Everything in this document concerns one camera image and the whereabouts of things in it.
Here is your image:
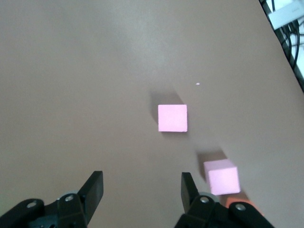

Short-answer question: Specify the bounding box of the orange foam cube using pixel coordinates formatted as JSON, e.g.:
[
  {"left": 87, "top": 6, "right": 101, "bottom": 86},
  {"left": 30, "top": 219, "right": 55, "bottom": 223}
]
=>
[{"left": 224, "top": 198, "right": 266, "bottom": 217}]

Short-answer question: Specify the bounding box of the pink foam cube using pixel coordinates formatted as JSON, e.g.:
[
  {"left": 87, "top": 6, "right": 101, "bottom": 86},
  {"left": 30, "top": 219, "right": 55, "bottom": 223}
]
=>
[
  {"left": 203, "top": 159, "right": 241, "bottom": 196},
  {"left": 158, "top": 104, "right": 188, "bottom": 133}
]

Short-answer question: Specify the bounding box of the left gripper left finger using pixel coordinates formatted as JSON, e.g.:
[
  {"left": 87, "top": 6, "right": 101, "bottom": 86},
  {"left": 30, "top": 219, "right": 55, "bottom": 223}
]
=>
[{"left": 0, "top": 170, "right": 104, "bottom": 228}]

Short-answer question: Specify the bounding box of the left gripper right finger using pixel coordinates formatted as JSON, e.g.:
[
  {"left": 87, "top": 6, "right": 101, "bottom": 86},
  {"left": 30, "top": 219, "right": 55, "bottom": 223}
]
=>
[{"left": 174, "top": 171, "right": 276, "bottom": 228}]

